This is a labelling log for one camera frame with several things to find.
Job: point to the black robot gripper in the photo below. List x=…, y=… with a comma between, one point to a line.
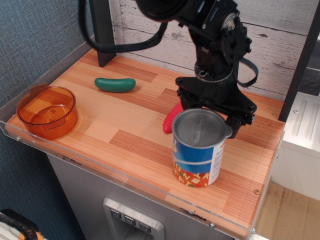
x=220, y=94

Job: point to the alphabet soup toy can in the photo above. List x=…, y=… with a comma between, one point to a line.
x=199, y=137

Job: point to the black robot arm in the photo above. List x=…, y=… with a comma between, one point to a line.
x=221, y=43

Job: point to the white toy sink unit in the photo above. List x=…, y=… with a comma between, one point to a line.
x=297, y=162

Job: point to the green toy pickle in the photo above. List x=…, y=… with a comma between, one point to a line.
x=121, y=85

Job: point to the silver ice dispenser panel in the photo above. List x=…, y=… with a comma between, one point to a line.
x=126, y=223

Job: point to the grey toy fridge cabinet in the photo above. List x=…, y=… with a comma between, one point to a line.
x=85, y=192

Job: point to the orange transparent plastic pot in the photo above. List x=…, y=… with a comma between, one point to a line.
x=48, y=112

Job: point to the clear acrylic table guard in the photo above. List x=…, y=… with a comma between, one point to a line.
x=120, y=136

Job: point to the orange black object corner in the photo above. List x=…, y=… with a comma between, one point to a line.
x=14, y=226

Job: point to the pink handled metal spoon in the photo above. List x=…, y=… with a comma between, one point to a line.
x=168, y=121

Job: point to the dark grey right post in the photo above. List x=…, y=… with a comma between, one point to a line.
x=303, y=61

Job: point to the dark grey post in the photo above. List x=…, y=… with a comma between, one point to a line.
x=102, y=22
x=303, y=61

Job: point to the dark grey left post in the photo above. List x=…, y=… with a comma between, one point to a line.
x=102, y=22

